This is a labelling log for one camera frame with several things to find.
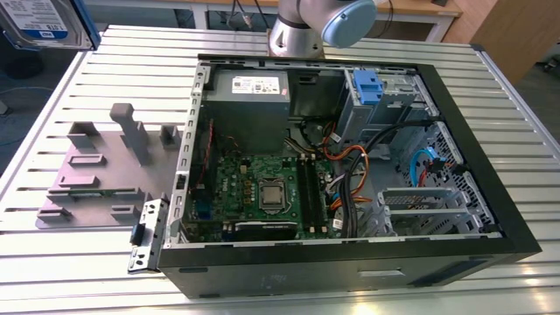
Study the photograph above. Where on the hard disk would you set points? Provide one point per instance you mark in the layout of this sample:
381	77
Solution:
44	23

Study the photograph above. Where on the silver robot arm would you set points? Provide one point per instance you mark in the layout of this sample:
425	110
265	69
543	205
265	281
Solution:
293	36

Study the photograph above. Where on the metal disk bay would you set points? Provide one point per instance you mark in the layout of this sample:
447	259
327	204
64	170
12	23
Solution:
420	195

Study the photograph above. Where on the silver CPU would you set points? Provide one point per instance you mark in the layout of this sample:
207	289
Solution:
272	195

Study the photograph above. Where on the black RAM slot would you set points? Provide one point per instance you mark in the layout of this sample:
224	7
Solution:
317	190
305	190

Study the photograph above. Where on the green motherboard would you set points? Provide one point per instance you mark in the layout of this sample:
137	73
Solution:
232	174

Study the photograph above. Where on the grey power supply unit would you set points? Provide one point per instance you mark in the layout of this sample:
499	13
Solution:
249	124

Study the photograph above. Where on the CPU socket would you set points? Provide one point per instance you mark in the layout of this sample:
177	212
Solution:
259	197

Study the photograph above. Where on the black case fan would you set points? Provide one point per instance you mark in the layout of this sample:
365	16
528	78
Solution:
201	157

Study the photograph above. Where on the black graphics card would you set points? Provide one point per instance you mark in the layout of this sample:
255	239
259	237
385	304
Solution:
263	229

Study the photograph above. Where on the metal drive cage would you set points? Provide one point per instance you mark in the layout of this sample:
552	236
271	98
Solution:
384	111

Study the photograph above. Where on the blue plastic drive latch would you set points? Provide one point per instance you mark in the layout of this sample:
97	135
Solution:
367	87

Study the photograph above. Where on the black open PC case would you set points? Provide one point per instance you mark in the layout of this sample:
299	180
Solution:
305	269

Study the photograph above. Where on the grey parts rack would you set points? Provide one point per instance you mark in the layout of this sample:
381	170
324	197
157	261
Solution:
117	183

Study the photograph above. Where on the green RAM stick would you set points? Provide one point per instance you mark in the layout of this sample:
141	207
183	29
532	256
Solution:
93	196

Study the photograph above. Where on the wooden cabinet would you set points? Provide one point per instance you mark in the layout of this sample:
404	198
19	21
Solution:
516	33

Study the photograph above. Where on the black office chair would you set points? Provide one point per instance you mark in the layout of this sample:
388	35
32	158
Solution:
17	65

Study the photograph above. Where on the metal card retention bracket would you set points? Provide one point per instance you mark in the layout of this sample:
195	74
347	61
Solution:
151	229

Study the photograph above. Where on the wooden desk white frame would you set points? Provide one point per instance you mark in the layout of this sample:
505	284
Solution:
415	11

